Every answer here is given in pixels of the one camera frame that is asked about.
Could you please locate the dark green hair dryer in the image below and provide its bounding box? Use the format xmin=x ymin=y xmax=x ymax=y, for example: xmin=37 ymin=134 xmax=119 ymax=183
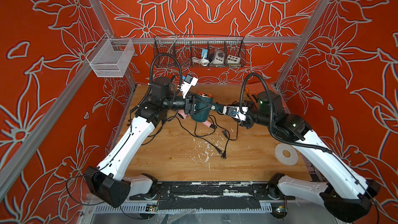
xmin=191 ymin=91 xmax=224 ymax=122

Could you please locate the green dryer black cord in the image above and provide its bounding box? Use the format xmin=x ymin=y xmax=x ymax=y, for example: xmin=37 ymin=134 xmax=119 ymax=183
xmin=208 ymin=108 xmax=241 ymax=142

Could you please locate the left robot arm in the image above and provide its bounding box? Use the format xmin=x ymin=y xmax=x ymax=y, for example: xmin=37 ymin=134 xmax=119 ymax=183
xmin=82 ymin=74 xmax=198 ymax=208

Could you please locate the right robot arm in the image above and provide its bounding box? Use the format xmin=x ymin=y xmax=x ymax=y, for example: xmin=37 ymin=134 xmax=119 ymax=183
xmin=238 ymin=73 xmax=380 ymax=223

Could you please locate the pink hair dryer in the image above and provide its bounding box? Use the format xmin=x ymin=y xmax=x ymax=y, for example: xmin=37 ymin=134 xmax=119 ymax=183
xmin=177 ymin=110 xmax=217 ymax=129

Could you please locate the orange tool case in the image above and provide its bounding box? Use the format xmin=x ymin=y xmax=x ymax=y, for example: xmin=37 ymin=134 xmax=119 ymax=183
xmin=245 ymin=84 xmax=258 ymax=103

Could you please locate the blue small box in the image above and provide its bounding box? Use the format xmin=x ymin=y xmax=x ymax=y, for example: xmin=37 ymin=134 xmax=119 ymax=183
xmin=201 ymin=49 xmax=208 ymax=59

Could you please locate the white power adapter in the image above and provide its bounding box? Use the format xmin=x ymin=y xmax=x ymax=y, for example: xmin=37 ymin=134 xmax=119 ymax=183
xmin=210 ymin=49 xmax=225 ymax=65

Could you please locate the white tape roll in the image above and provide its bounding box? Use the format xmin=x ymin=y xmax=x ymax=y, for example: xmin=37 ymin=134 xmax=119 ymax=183
xmin=274 ymin=144 xmax=299 ymax=166

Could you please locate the white socket cube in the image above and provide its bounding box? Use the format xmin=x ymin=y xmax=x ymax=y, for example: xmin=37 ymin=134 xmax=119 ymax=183
xmin=227 ymin=55 xmax=241 ymax=67

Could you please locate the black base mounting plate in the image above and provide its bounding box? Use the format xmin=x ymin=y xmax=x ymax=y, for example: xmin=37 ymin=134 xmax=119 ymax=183
xmin=125 ymin=181 xmax=295 ymax=213

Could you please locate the clear plastic bin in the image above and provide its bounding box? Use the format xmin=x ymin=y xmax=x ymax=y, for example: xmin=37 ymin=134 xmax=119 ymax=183
xmin=87 ymin=39 xmax=135 ymax=78

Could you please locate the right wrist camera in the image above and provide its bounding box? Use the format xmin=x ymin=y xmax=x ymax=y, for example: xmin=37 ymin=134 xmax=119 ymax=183
xmin=222 ymin=106 xmax=248 ymax=121

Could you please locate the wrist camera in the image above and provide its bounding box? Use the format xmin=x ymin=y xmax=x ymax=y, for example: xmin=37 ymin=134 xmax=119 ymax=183
xmin=180 ymin=74 xmax=198 ymax=99
xmin=222 ymin=106 xmax=248 ymax=121

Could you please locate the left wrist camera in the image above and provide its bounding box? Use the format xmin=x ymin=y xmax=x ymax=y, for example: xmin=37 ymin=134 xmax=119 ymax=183
xmin=180 ymin=74 xmax=198 ymax=99

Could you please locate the white coiled cable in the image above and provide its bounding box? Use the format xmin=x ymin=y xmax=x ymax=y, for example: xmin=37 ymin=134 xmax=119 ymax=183
xmin=191 ymin=56 xmax=209 ymax=66

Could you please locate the pink dryer black cord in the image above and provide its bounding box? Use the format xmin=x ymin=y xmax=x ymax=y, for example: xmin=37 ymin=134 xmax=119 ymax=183
xmin=175 ymin=113 xmax=231 ymax=160

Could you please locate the black wire wall basket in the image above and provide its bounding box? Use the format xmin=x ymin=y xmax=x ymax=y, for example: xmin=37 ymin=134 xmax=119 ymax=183
xmin=153 ymin=34 xmax=247 ymax=68

